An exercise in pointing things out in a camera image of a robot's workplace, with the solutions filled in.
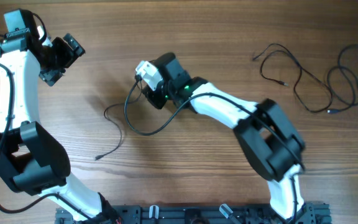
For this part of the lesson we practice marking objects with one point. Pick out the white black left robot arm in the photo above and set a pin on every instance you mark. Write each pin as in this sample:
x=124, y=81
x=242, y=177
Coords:
x=32, y=160

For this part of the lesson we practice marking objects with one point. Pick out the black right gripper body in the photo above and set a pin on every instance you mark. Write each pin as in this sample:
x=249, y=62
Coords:
x=153, y=98

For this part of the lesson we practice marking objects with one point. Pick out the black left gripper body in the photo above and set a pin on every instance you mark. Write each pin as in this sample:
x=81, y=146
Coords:
x=62, y=58

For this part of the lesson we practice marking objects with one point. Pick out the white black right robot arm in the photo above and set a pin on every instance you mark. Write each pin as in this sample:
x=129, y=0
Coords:
x=269, y=141

